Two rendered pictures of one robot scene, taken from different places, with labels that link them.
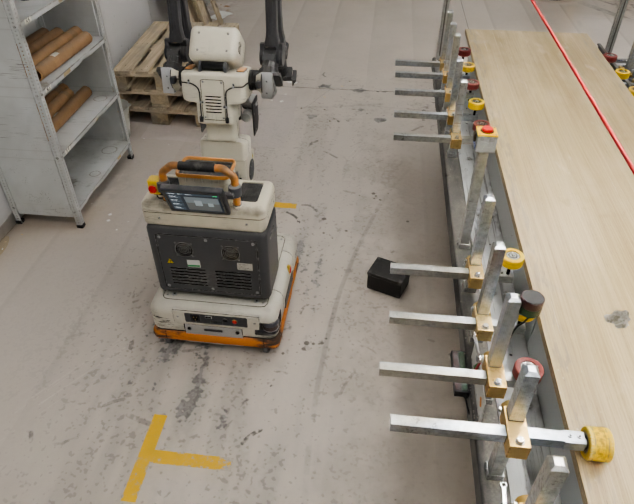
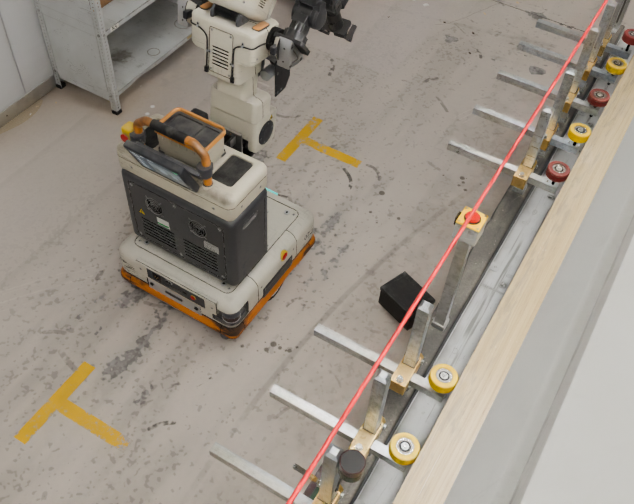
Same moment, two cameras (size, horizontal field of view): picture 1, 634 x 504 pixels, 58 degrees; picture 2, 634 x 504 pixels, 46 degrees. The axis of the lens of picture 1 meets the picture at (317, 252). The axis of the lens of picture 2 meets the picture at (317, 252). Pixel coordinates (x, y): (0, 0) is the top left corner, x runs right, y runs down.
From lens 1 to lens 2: 97 cm
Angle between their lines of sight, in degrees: 18
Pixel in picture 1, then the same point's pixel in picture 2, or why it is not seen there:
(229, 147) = (238, 104)
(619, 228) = not seen: hidden behind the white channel
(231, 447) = (137, 428)
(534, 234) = (494, 357)
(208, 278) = (177, 242)
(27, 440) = not seen: outside the picture
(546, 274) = (464, 416)
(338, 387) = (277, 409)
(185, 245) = (156, 202)
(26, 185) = (68, 52)
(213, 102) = (221, 55)
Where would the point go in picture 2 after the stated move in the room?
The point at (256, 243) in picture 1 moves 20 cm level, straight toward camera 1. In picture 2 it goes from (223, 230) to (202, 270)
